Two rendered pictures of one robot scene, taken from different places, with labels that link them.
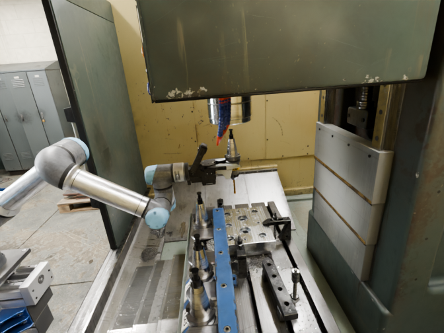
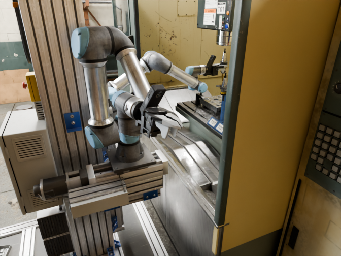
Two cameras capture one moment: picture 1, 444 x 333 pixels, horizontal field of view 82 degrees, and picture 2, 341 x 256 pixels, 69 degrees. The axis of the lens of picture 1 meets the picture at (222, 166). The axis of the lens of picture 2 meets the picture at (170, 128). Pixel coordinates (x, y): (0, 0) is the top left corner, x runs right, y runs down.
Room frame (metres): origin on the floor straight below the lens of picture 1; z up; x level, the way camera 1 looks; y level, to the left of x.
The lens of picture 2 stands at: (-0.86, 1.14, 1.74)
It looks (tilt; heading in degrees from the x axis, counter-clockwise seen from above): 25 degrees down; 339
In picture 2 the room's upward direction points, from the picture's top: straight up
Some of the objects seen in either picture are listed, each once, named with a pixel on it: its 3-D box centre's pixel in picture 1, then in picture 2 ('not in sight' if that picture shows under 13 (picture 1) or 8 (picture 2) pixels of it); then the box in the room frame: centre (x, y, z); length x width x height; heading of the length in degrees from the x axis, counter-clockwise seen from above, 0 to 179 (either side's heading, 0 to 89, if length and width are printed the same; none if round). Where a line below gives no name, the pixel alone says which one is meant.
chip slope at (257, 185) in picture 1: (227, 207); (185, 106); (1.61, -0.02, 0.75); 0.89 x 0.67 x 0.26; 92
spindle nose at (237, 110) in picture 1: (229, 104); (226, 36); (0.94, -0.04, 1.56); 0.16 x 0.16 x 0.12
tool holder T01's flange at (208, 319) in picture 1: (201, 313); not in sight; (0.39, 0.07, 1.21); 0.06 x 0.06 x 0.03
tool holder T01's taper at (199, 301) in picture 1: (198, 296); not in sight; (0.39, 0.07, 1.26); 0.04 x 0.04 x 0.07
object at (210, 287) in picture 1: (201, 291); not in sight; (0.45, 0.07, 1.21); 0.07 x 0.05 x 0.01; 92
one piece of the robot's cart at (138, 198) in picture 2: not in sight; (129, 193); (0.31, 0.94, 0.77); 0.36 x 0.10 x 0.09; 92
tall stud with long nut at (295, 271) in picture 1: (295, 283); not in sight; (0.68, -0.22, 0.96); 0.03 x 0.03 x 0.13
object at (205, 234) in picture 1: (202, 234); not in sight; (0.67, 0.08, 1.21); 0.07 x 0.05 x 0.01; 92
